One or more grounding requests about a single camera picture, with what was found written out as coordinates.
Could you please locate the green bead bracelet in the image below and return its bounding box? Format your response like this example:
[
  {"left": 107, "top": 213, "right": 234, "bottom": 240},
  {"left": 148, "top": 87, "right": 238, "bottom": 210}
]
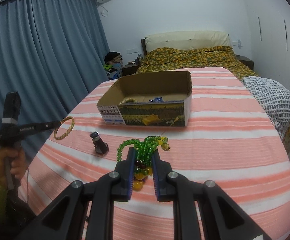
[{"left": 116, "top": 135, "right": 171, "bottom": 173}]

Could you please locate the gold bangle bracelet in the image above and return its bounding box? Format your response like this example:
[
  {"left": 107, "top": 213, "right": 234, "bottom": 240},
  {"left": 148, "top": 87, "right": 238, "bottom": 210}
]
[{"left": 53, "top": 116, "right": 75, "bottom": 141}]

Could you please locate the bed with yellow floral cover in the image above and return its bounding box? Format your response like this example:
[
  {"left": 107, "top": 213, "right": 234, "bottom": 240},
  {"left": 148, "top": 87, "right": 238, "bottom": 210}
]
[{"left": 136, "top": 46, "right": 290, "bottom": 153}]

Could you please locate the black white checkered blanket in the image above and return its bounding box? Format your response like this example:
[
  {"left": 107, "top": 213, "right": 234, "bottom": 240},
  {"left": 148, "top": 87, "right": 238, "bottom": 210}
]
[{"left": 243, "top": 76, "right": 290, "bottom": 139}]

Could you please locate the cream bed headboard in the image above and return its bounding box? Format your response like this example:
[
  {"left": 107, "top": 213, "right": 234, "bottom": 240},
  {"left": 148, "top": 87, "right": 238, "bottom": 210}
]
[{"left": 141, "top": 30, "right": 232, "bottom": 55}]

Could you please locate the right dark nightstand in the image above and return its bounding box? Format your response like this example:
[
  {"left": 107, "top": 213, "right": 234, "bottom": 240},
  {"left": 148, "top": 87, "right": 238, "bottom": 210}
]
[{"left": 236, "top": 55, "right": 254, "bottom": 70}]

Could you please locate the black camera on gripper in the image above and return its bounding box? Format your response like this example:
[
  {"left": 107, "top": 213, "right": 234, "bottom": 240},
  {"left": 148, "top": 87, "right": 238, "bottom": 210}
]
[{"left": 2, "top": 91, "right": 21, "bottom": 125}]

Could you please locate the light wooden bead bracelet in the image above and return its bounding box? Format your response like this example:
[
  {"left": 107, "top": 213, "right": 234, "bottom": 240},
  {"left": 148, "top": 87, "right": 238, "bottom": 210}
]
[{"left": 118, "top": 97, "right": 138, "bottom": 106}]

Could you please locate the striped pink white tablecloth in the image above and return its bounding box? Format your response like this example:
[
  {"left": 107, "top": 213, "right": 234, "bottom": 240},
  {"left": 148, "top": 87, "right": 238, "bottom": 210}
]
[{"left": 18, "top": 67, "right": 290, "bottom": 239}]

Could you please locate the red bead bracelet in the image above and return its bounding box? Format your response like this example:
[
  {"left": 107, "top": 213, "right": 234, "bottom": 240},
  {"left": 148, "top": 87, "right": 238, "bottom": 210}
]
[{"left": 132, "top": 160, "right": 154, "bottom": 192}]

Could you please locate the dark nightstand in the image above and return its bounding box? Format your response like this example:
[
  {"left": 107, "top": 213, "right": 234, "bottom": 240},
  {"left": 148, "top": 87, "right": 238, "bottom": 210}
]
[
  {"left": 236, "top": 55, "right": 254, "bottom": 70},
  {"left": 121, "top": 62, "right": 140, "bottom": 76}
]

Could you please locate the open cardboard box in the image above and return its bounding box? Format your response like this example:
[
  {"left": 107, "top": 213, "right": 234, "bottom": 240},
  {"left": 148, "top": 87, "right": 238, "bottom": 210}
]
[{"left": 97, "top": 70, "right": 192, "bottom": 127}]

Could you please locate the left dark nightstand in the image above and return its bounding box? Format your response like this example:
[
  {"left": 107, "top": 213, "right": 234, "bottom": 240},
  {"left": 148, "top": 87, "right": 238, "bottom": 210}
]
[{"left": 121, "top": 62, "right": 140, "bottom": 76}]

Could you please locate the black smart watch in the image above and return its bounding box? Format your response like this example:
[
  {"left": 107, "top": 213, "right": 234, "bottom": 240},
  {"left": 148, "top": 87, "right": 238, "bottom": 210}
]
[{"left": 89, "top": 132, "right": 109, "bottom": 154}]

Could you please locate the pile of clothes with hat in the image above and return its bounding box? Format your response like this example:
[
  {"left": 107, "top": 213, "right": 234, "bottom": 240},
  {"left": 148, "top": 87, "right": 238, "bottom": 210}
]
[{"left": 103, "top": 51, "right": 123, "bottom": 80}]

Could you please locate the blue curtain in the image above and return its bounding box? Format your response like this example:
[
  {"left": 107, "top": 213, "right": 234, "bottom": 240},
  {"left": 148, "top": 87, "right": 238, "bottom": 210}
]
[{"left": 0, "top": 0, "right": 111, "bottom": 160}]

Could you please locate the blue crystal bead bracelet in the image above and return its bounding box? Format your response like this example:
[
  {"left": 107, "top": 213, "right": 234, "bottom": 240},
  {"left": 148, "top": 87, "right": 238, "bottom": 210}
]
[{"left": 148, "top": 96, "right": 166, "bottom": 104}]

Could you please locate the white wardrobe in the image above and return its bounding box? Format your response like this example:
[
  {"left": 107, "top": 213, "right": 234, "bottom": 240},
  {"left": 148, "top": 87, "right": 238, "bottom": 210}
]
[{"left": 244, "top": 0, "right": 290, "bottom": 90}]

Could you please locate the person's left hand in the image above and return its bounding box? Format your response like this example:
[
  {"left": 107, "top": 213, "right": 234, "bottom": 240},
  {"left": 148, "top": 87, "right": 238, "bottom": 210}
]
[{"left": 0, "top": 147, "right": 28, "bottom": 189}]

